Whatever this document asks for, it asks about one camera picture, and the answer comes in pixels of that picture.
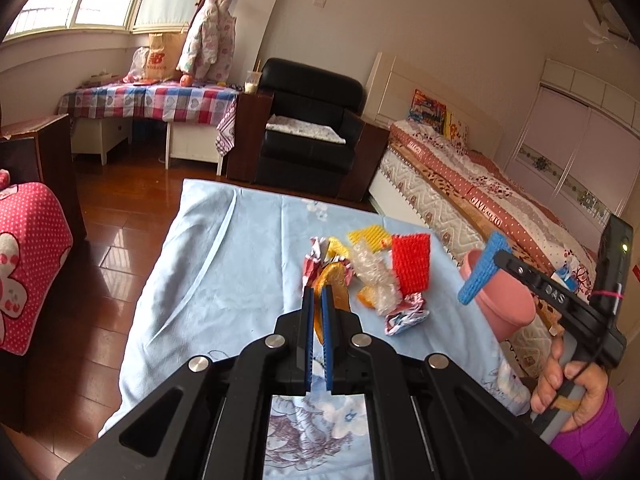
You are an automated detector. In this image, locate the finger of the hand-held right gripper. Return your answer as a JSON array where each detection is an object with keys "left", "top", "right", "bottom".
[{"left": 458, "top": 231, "right": 531, "bottom": 306}]

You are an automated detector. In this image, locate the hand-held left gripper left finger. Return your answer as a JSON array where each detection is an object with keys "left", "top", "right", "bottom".
[{"left": 57, "top": 286, "right": 316, "bottom": 480}]

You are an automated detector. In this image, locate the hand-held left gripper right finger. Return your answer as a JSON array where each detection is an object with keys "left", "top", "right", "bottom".
[{"left": 321, "top": 285, "right": 583, "bottom": 480}]

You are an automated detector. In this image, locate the pink plastic basin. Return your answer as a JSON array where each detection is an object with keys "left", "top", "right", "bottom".
[{"left": 460, "top": 250, "right": 539, "bottom": 339}]

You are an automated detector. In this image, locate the orange wrapper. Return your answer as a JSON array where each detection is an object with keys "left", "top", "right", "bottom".
[{"left": 312, "top": 260, "right": 354, "bottom": 332}]

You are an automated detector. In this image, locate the person's right forearm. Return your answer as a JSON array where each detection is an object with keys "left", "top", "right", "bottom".
[{"left": 549, "top": 387, "right": 632, "bottom": 480}]

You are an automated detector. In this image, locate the person's right hand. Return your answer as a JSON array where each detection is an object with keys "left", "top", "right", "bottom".
[{"left": 530, "top": 337, "right": 613, "bottom": 432}]

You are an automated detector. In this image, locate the red white crumpled wrapper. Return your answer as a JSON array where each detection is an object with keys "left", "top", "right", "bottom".
[{"left": 301, "top": 237, "right": 331, "bottom": 289}]

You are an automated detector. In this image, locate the blue white tissue box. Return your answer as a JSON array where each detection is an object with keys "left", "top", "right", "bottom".
[{"left": 552, "top": 264, "right": 577, "bottom": 292}]

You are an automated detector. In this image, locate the clear plastic wrapper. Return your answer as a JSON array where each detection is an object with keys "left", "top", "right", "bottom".
[{"left": 352, "top": 247, "right": 402, "bottom": 317}]

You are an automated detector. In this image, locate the red foam net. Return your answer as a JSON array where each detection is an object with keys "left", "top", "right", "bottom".
[{"left": 391, "top": 232, "right": 432, "bottom": 294}]

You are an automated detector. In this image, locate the pink white crumpled wrapper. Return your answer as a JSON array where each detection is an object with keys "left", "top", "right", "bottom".
[{"left": 383, "top": 294, "right": 431, "bottom": 336}]

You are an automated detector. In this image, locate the pink dotted quilt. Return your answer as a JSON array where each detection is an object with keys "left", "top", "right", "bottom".
[{"left": 389, "top": 120, "right": 603, "bottom": 286}]

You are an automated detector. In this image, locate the bed with patterned quilt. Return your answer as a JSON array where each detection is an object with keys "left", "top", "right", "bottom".
[
  {"left": 387, "top": 140, "right": 571, "bottom": 351},
  {"left": 367, "top": 170, "right": 432, "bottom": 228}
]

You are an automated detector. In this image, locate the yellow foam net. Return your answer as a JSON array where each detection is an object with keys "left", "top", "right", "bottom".
[{"left": 348, "top": 226, "right": 394, "bottom": 254}]

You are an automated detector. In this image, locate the light blue tablecloth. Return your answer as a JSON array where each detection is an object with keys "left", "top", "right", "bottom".
[{"left": 99, "top": 178, "right": 532, "bottom": 480}]

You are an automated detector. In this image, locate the white quilted mattress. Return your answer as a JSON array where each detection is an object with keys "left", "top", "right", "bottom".
[{"left": 372, "top": 152, "right": 556, "bottom": 361}]

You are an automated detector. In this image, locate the yellow floral pillow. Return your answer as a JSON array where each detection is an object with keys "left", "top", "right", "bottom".
[{"left": 444, "top": 112, "right": 471, "bottom": 144}]

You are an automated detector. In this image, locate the brown wooden side cabinet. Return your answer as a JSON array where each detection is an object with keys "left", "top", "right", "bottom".
[
  {"left": 337, "top": 122, "right": 391, "bottom": 204},
  {"left": 227, "top": 91, "right": 274, "bottom": 184}
]

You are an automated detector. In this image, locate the white wardrobe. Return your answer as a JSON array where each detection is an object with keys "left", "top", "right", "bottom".
[{"left": 504, "top": 57, "right": 640, "bottom": 242}]

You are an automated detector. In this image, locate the colourful printed pillow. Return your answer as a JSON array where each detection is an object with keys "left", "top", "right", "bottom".
[{"left": 409, "top": 88, "right": 448, "bottom": 134}]

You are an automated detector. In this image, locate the white seat cushion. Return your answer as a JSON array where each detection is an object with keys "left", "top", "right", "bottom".
[{"left": 264, "top": 114, "right": 347, "bottom": 144}]

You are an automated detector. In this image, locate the white headboard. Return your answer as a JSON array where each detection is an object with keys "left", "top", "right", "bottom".
[{"left": 362, "top": 52, "right": 506, "bottom": 172}]

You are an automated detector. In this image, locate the white desk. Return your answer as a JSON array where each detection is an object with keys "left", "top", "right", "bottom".
[{"left": 70, "top": 117, "right": 224, "bottom": 177}]

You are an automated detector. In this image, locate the black leather armchair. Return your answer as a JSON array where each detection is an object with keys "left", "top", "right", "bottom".
[{"left": 252, "top": 58, "right": 366, "bottom": 200}]

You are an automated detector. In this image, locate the table with plaid cloth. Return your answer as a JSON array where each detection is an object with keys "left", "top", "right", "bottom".
[{"left": 55, "top": 80, "right": 239, "bottom": 162}]

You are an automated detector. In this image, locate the red dotted chair cover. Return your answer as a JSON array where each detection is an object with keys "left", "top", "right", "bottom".
[{"left": 0, "top": 169, "right": 74, "bottom": 357}]

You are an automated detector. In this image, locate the brown paper shopping bag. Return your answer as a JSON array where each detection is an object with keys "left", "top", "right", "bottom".
[{"left": 147, "top": 32, "right": 189, "bottom": 81}]

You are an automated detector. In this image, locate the pink floral puffer jacket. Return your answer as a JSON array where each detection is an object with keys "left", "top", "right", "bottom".
[{"left": 177, "top": 0, "right": 237, "bottom": 82}]

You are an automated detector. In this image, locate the clear plastic bag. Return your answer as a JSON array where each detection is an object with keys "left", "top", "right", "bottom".
[{"left": 130, "top": 47, "right": 151, "bottom": 79}]

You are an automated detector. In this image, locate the dark wooden cabinet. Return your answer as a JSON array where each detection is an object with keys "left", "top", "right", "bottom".
[{"left": 0, "top": 112, "right": 87, "bottom": 242}]

